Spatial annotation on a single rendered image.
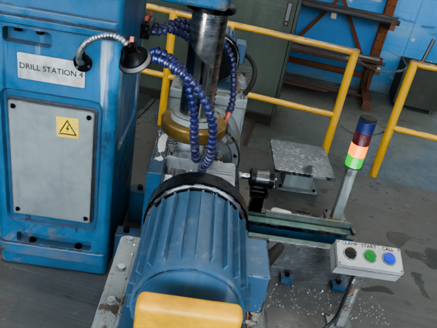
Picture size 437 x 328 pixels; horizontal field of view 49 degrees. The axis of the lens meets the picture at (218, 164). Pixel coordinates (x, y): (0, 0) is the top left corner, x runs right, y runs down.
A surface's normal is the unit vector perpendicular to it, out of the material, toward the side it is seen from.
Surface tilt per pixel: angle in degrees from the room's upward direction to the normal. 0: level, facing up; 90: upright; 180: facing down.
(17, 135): 90
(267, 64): 90
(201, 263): 5
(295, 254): 90
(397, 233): 0
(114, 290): 0
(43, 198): 90
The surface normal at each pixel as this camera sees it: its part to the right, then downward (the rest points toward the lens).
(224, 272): 0.65, -0.65
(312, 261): -0.03, 0.48
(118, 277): 0.16, -0.87
